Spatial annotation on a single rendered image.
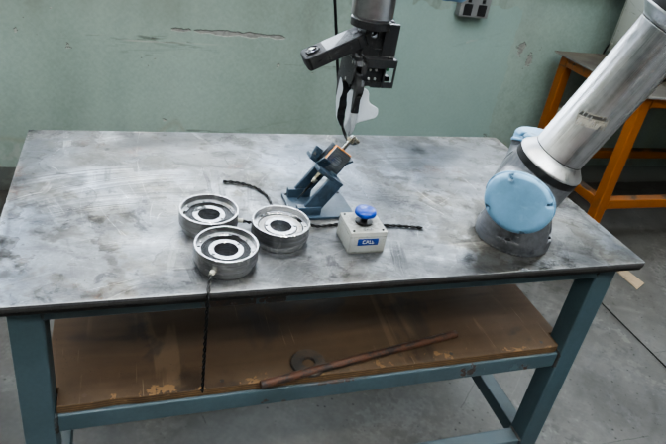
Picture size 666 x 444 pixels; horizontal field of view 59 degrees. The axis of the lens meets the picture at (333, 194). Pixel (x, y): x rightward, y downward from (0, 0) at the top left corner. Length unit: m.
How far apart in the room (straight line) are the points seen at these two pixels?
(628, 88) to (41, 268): 0.92
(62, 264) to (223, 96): 1.75
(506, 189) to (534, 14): 2.16
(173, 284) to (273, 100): 1.83
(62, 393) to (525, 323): 0.98
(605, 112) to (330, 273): 0.50
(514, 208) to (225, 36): 1.80
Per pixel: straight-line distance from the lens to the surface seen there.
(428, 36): 2.86
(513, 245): 1.20
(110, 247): 1.05
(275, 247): 1.03
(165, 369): 1.19
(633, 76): 0.96
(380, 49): 1.09
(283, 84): 2.70
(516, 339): 1.42
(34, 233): 1.10
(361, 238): 1.06
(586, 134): 0.99
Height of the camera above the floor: 1.40
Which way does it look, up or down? 29 degrees down
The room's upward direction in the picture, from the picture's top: 10 degrees clockwise
